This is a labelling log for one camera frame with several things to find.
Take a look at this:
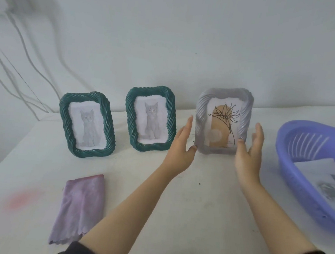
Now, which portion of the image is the person's left hand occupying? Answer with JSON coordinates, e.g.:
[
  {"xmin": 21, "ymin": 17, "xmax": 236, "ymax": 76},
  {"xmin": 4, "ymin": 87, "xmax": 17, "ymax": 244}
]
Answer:
[{"xmin": 159, "ymin": 112, "xmax": 200, "ymax": 180}]

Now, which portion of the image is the person's right hand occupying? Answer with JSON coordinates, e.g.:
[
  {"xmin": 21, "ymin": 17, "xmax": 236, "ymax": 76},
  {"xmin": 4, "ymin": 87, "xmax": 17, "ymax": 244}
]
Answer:
[{"xmin": 231, "ymin": 121, "xmax": 266, "ymax": 193}]

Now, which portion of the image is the purple plastic basket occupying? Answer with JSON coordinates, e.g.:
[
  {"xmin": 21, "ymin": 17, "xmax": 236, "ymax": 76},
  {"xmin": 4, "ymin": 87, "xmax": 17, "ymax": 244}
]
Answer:
[{"xmin": 268, "ymin": 118, "xmax": 335, "ymax": 237}]

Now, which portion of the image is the grey rope-pattern frame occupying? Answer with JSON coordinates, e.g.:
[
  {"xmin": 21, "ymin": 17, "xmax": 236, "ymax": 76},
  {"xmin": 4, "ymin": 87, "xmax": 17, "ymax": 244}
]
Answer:
[{"xmin": 192, "ymin": 84, "xmax": 255, "ymax": 159}]

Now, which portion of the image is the dark green rope-pattern frame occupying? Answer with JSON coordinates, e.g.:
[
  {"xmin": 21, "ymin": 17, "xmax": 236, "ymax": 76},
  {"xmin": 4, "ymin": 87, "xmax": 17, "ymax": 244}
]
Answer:
[
  {"xmin": 55, "ymin": 88, "xmax": 120, "ymax": 161},
  {"xmin": 121, "ymin": 83, "xmax": 181, "ymax": 155}
]

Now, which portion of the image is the white photo paper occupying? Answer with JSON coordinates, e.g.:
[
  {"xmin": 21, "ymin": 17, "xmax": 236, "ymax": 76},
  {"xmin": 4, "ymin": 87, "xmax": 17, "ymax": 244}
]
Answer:
[{"xmin": 290, "ymin": 155, "xmax": 335, "ymax": 220}]

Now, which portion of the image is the purple cleaning cloth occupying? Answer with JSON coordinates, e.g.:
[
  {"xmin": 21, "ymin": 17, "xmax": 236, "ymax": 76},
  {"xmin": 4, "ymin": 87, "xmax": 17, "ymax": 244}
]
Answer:
[{"xmin": 48, "ymin": 170, "xmax": 108, "ymax": 249}]

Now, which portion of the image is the person's left forearm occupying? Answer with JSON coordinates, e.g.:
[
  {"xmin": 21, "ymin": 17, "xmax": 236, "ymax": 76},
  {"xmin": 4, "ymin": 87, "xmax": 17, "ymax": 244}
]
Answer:
[{"xmin": 77, "ymin": 158, "xmax": 180, "ymax": 254}]

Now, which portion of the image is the person's right forearm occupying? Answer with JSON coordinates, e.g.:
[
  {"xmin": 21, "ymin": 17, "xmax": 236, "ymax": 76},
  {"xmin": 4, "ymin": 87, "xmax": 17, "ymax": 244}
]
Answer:
[{"xmin": 234, "ymin": 178, "xmax": 324, "ymax": 254}]

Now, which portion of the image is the thin dark cable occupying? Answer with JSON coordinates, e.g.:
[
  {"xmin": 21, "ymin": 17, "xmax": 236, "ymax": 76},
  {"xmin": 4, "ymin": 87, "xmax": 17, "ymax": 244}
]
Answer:
[{"xmin": 0, "ymin": 49, "xmax": 55, "ymax": 113}]

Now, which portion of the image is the grey wavy cable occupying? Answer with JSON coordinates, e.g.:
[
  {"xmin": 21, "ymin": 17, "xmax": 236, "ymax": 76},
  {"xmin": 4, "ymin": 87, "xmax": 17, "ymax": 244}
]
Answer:
[{"xmin": 0, "ymin": 55, "xmax": 60, "ymax": 113}]

